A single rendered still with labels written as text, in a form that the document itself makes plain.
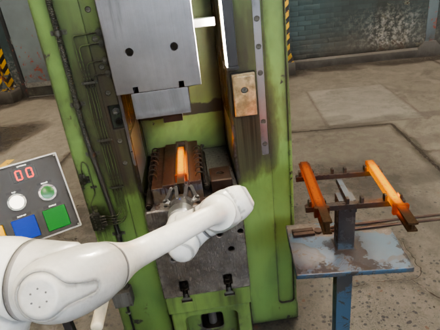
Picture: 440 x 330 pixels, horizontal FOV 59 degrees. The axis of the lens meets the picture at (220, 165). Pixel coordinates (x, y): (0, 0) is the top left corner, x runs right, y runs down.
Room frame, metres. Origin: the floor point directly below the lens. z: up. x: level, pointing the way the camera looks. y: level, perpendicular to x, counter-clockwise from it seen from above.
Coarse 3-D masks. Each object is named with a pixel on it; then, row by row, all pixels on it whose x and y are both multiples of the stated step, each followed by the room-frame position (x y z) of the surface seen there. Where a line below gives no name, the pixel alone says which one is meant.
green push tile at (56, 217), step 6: (48, 210) 1.17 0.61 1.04; (54, 210) 1.18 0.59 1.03; (60, 210) 1.18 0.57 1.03; (66, 210) 1.19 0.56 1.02; (48, 216) 1.16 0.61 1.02; (54, 216) 1.17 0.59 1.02; (60, 216) 1.17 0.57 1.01; (66, 216) 1.18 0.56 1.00; (48, 222) 1.15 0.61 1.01; (54, 222) 1.15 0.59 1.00; (60, 222) 1.16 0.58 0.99; (66, 222) 1.16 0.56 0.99; (48, 228) 1.14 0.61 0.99; (54, 228) 1.14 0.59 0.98
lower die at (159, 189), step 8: (176, 144) 1.73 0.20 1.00; (192, 144) 1.72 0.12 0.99; (160, 152) 1.70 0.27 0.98; (168, 152) 1.67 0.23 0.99; (176, 152) 1.63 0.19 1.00; (192, 152) 1.63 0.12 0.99; (160, 160) 1.61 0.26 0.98; (168, 160) 1.57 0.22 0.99; (176, 160) 1.54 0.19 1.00; (192, 160) 1.54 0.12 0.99; (160, 168) 1.52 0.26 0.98; (168, 168) 1.49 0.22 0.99; (176, 168) 1.46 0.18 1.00; (192, 168) 1.46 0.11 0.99; (160, 176) 1.45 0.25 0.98; (168, 176) 1.42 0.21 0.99; (192, 176) 1.39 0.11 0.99; (200, 176) 1.38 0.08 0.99; (152, 184) 1.39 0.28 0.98; (160, 184) 1.38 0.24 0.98; (168, 184) 1.35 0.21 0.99; (192, 184) 1.35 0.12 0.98; (200, 184) 1.35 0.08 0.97; (152, 192) 1.34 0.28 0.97; (160, 192) 1.34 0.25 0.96; (200, 192) 1.35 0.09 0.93; (160, 200) 1.34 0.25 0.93
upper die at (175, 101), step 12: (180, 84) 1.39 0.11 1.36; (132, 96) 1.34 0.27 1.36; (144, 96) 1.34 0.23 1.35; (156, 96) 1.34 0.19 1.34; (168, 96) 1.35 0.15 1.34; (180, 96) 1.35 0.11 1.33; (144, 108) 1.34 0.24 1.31; (156, 108) 1.34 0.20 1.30; (168, 108) 1.35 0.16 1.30; (180, 108) 1.35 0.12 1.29
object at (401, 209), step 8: (368, 160) 1.29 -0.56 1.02; (368, 168) 1.26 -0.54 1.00; (376, 168) 1.22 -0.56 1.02; (376, 176) 1.17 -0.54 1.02; (384, 176) 1.16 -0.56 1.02; (384, 184) 1.11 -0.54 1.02; (384, 192) 1.08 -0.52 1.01; (392, 192) 1.05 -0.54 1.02; (392, 200) 1.01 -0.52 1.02; (400, 200) 1.00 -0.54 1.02; (392, 208) 0.98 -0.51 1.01; (400, 208) 0.96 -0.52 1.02; (408, 208) 0.95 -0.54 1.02; (400, 216) 0.95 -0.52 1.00; (408, 216) 0.91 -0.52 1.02; (408, 224) 0.88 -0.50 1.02; (416, 224) 0.88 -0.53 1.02
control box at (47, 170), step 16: (32, 160) 1.26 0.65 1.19; (48, 160) 1.28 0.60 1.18; (0, 176) 1.20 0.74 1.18; (48, 176) 1.24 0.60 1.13; (64, 176) 1.26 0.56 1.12; (0, 192) 1.17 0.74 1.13; (16, 192) 1.18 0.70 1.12; (32, 192) 1.20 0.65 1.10; (64, 192) 1.23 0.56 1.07; (0, 208) 1.14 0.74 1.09; (32, 208) 1.17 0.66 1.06; (48, 208) 1.18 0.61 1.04; (0, 224) 1.11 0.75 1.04; (80, 224) 1.18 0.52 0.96
